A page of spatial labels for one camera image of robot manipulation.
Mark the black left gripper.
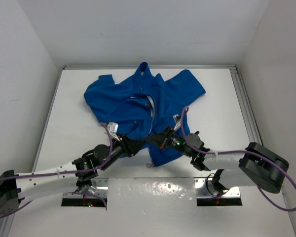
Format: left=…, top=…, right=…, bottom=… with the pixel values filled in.
left=100, top=132, right=145, bottom=170

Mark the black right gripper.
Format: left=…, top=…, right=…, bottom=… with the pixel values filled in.
left=144, top=125, right=193, bottom=158

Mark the blue zip-up jacket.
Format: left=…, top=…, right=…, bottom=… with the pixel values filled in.
left=83, top=61, right=207, bottom=168

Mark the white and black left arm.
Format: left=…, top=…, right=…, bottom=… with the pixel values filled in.
left=0, top=135, right=145, bottom=218

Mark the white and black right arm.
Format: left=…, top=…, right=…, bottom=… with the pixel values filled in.
left=145, top=126, right=289, bottom=194

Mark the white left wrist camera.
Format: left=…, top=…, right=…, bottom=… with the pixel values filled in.
left=107, top=122, right=119, bottom=140

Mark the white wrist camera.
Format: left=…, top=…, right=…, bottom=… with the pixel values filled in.
left=173, top=114, right=183, bottom=131
left=107, top=122, right=119, bottom=140

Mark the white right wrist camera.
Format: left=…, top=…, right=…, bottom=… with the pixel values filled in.
left=173, top=114, right=183, bottom=131

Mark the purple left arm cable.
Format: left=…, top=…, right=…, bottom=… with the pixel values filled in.
left=0, top=122, right=116, bottom=221

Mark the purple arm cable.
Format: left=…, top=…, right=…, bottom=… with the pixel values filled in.
left=0, top=122, right=116, bottom=221
left=181, top=106, right=296, bottom=211

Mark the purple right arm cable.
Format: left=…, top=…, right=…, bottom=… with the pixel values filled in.
left=181, top=106, right=296, bottom=211

